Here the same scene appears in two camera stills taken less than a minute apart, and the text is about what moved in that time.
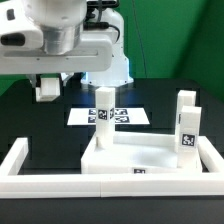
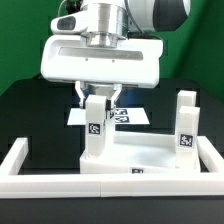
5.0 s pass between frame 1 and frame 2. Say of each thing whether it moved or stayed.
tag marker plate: stayed
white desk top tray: stayed
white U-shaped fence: stayed
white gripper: moved
